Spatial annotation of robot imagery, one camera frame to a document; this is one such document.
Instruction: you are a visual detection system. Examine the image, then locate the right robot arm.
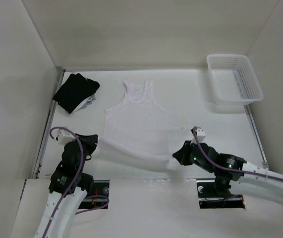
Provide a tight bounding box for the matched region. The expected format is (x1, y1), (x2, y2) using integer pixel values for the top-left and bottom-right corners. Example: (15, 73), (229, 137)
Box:
(172, 141), (283, 206)

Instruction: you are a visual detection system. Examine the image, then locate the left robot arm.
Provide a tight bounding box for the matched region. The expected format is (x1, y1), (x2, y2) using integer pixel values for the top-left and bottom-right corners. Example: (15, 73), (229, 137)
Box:
(35, 134), (98, 238)

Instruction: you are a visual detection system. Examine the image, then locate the folded grey white tank top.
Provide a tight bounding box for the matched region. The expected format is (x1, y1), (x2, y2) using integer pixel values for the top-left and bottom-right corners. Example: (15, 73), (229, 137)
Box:
(71, 94), (96, 114)

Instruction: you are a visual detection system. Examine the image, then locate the folded black tank top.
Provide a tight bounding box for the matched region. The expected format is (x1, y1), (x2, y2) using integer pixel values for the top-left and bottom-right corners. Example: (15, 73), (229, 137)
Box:
(53, 73), (100, 114)

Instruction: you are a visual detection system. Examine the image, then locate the white plastic basket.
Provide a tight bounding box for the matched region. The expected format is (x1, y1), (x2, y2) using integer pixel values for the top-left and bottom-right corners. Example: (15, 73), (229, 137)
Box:
(206, 54), (264, 107)

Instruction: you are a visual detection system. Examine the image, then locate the right metal table rail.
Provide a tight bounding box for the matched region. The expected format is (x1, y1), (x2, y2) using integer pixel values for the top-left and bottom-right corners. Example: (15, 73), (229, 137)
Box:
(244, 105), (267, 163)

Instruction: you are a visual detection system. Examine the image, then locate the metal table rail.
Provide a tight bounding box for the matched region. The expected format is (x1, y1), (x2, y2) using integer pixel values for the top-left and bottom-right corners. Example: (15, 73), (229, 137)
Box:
(31, 66), (65, 179)
(244, 105), (267, 163)

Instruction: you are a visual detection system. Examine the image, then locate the left metal table rail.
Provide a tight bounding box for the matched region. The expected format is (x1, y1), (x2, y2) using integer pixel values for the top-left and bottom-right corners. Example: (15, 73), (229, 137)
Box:
(31, 66), (65, 179)

